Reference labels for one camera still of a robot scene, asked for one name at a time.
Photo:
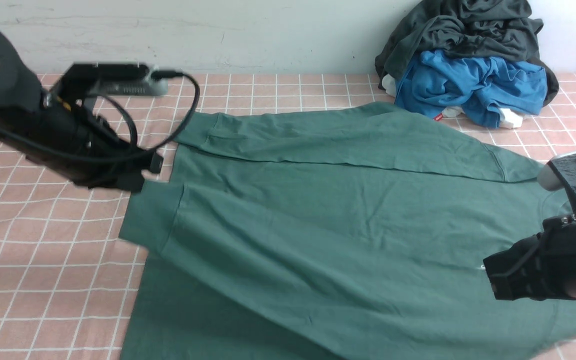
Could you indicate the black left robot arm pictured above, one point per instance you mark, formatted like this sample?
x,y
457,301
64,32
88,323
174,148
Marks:
x,y
23,97

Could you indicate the dark grey crumpled garment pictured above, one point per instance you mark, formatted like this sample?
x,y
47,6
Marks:
x,y
466,29

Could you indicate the blue crumpled garment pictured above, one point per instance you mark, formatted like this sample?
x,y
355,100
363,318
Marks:
x,y
481,86

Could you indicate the green long-sleeved shirt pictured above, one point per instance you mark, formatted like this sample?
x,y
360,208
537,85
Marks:
x,y
355,234

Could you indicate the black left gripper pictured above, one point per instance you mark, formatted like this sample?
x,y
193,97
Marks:
x,y
81,146

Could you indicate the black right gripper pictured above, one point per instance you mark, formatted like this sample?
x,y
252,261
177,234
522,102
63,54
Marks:
x,y
540,267

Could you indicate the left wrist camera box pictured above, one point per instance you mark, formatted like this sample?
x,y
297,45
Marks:
x,y
110,79

